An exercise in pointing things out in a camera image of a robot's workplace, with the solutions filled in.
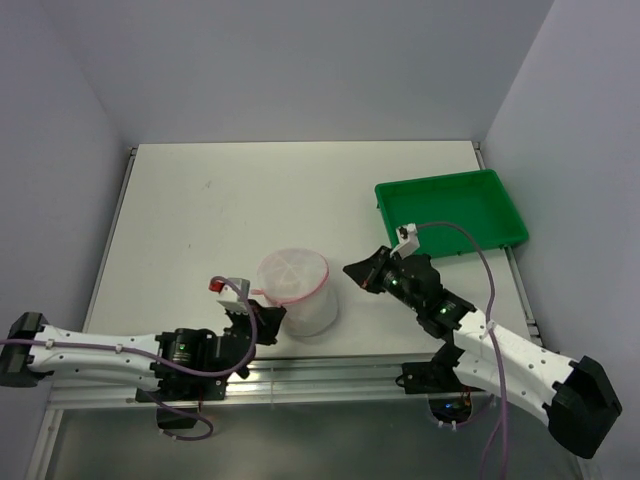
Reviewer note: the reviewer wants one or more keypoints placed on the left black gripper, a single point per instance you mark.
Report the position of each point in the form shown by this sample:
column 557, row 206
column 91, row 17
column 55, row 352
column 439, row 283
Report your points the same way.
column 268, row 320

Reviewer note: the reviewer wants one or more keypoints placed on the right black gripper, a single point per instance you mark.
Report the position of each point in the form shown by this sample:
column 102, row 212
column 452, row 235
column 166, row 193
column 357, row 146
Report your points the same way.
column 366, row 272

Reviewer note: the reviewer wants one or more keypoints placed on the white mesh laundry bag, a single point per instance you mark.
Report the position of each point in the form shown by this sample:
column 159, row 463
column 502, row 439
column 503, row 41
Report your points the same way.
column 298, row 279

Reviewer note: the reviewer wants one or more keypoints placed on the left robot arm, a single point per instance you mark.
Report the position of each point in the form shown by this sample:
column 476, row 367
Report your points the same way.
column 175, row 365

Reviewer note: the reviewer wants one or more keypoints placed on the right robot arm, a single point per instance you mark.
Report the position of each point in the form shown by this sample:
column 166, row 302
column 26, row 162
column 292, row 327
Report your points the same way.
column 574, row 399

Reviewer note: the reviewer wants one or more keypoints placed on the green plastic bin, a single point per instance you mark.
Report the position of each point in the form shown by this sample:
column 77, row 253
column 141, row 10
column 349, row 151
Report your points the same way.
column 476, row 201

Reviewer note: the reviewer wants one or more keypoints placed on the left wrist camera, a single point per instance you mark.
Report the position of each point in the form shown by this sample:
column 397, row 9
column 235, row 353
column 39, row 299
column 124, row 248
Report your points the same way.
column 231, row 295

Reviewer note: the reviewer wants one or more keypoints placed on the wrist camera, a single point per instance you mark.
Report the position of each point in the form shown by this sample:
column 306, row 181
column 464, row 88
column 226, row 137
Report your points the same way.
column 231, row 295
column 408, row 241

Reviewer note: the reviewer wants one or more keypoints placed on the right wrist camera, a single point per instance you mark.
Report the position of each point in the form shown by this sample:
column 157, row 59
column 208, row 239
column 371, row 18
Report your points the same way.
column 408, row 241

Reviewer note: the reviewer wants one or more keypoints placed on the aluminium frame rail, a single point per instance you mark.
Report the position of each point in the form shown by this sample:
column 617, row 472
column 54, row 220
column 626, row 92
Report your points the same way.
column 319, row 407

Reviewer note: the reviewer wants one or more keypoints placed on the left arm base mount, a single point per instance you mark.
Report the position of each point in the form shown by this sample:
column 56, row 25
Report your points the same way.
column 173, row 388

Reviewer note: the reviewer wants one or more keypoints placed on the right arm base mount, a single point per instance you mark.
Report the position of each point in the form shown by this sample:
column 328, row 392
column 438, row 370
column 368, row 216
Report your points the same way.
column 451, row 403

